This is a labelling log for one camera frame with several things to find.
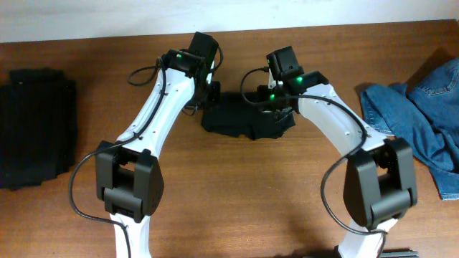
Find black t-shirt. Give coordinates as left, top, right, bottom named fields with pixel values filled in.
left=201, top=92, right=295, bottom=140

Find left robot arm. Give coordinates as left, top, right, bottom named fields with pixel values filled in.
left=95, top=32, right=221, bottom=257

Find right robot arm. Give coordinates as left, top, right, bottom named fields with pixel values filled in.
left=258, top=47, right=418, bottom=257

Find black fabric storage container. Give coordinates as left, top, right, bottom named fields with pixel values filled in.
left=1, top=68, right=77, bottom=191

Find blue denim jeans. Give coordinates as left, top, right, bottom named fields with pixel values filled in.
left=360, top=58, right=458, bottom=201

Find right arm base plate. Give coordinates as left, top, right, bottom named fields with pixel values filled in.
left=379, top=250, right=419, bottom=258

